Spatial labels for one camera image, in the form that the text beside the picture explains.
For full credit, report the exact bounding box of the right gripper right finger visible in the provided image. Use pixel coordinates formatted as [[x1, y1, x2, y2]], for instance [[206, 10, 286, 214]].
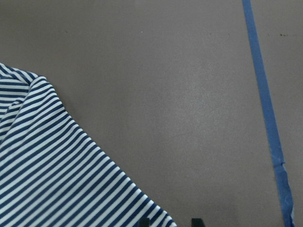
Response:
[[191, 218, 205, 227]]

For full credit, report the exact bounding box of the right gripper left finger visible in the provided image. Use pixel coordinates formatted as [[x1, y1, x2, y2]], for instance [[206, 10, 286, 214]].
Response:
[[139, 218, 150, 227]]

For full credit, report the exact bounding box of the blue white striped polo shirt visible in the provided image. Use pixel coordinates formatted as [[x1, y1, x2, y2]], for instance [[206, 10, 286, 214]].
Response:
[[0, 64, 175, 227]]

